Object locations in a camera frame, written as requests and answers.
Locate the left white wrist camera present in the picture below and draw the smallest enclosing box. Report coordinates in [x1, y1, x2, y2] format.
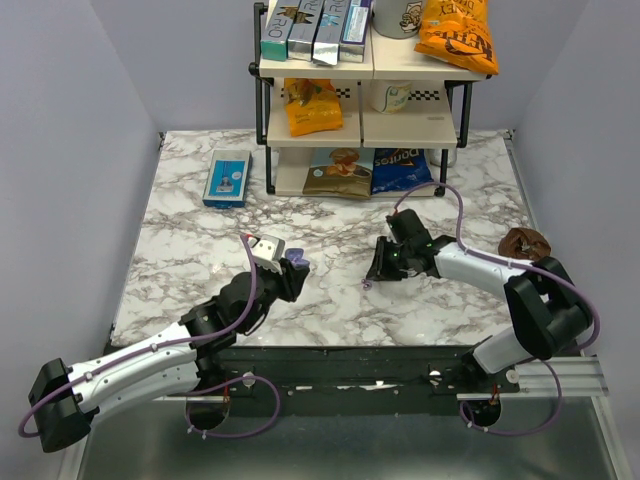
[251, 235, 285, 275]

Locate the lavender earbud charging case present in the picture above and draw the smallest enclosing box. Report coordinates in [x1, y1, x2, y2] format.
[285, 248, 310, 269]

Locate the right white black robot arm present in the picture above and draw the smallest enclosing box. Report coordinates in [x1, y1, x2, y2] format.
[365, 209, 594, 392]

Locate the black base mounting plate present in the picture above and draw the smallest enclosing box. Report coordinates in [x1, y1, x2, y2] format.
[102, 342, 521, 418]

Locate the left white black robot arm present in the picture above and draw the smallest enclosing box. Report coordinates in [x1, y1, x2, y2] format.
[27, 259, 310, 453]

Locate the brown snack bag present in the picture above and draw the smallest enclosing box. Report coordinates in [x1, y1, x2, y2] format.
[302, 147, 375, 199]

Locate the purple blue toothpaste box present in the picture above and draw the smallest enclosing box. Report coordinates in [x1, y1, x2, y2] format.
[339, 0, 372, 63]

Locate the aluminium rail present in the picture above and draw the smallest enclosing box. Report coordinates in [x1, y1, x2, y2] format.
[445, 356, 609, 401]

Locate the orange snack bag middle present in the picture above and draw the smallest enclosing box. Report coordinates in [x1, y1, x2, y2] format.
[284, 78, 344, 137]

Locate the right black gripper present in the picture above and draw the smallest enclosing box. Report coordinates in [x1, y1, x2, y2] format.
[364, 235, 412, 282]

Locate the blue Doritos bag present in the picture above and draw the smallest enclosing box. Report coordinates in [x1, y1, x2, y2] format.
[371, 148, 433, 195]

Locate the blue flat product box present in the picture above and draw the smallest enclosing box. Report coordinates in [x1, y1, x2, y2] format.
[202, 150, 252, 209]

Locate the orange chip bag top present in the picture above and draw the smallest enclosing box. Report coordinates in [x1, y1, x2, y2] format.
[414, 0, 500, 76]

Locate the beige black three-tier shelf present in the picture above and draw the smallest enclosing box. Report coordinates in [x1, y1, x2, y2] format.
[248, 1, 485, 196]

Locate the white printed mug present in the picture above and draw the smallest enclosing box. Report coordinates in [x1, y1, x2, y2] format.
[373, 0, 426, 39]

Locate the white yogurt cup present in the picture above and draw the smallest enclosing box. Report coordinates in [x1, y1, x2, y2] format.
[368, 80, 412, 114]

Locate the teal toothpaste box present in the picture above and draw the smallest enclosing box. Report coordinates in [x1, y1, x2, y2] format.
[260, 0, 300, 61]

